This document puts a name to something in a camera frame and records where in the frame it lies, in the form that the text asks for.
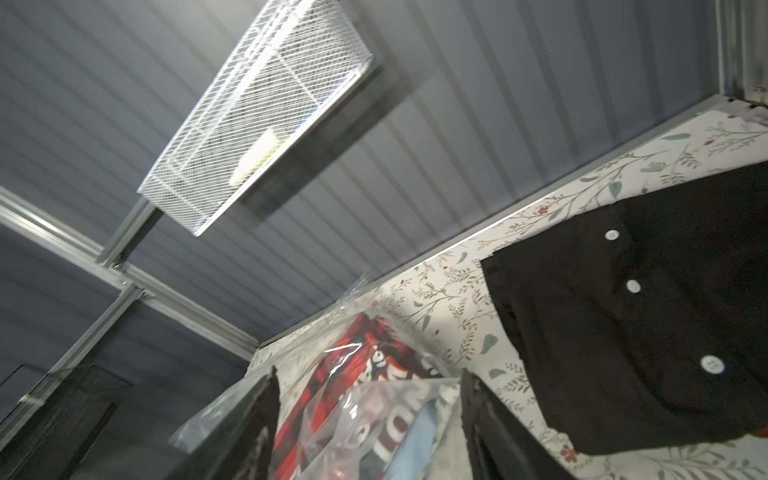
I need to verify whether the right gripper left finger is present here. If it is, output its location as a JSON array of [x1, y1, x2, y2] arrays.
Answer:
[[166, 367, 281, 479]]

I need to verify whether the clear plastic vacuum bag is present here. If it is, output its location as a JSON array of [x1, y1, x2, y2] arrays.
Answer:
[[170, 278, 471, 479]]

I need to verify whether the black shirt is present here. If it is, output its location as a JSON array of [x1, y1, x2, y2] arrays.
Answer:
[[481, 163, 767, 455]]

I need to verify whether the white wire mesh basket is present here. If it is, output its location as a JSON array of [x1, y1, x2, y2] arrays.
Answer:
[[138, 0, 373, 236]]

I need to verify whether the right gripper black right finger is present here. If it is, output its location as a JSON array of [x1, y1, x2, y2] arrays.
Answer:
[[460, 370, 573, 480]]

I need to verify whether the light blue folded shirt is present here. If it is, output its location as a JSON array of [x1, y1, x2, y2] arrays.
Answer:
[[384, 400, 438, 480]]

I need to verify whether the white bottle in basket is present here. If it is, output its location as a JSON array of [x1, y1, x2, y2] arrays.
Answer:
[[229, 128, 281, 188]]

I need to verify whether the black wire basket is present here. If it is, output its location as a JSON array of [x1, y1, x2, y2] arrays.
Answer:
[[1, 364, 132, 479]]

